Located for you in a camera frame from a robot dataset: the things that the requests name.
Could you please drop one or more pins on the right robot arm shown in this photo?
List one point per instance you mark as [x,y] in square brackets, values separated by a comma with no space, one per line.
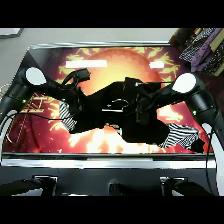
[185,83]

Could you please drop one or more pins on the heap of clothes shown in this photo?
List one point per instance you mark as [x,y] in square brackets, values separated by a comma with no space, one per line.
[180,38]

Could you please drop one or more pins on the purple garment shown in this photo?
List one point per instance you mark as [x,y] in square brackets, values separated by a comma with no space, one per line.
[208,53]

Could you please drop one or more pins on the black shirt with striped sleeves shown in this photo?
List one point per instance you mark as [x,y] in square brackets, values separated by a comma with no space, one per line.
[133,130]

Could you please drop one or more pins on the black white dotted garment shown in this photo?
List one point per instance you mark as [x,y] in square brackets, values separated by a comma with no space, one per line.
[196,46]

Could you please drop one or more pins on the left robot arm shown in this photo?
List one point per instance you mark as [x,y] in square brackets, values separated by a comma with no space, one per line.
[36,76]

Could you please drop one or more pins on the silver frame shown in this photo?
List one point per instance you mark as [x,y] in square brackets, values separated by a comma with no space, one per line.
[110,164]

